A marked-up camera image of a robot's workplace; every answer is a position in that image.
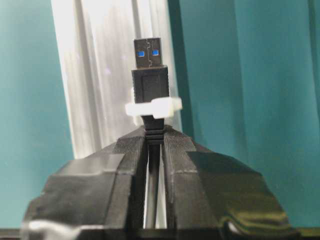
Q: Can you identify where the black USB cable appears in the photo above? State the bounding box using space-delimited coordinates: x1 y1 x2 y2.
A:
131 36 170 228

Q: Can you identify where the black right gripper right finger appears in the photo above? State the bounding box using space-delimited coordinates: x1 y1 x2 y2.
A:
162 126 299 240

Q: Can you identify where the silver aluminium rail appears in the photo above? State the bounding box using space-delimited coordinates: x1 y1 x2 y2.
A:
51 0 178 159

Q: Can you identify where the white cable ring left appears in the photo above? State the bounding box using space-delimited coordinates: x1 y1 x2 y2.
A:
124 87 183 126

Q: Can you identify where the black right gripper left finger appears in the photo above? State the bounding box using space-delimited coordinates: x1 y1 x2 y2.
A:
21 128 148 240

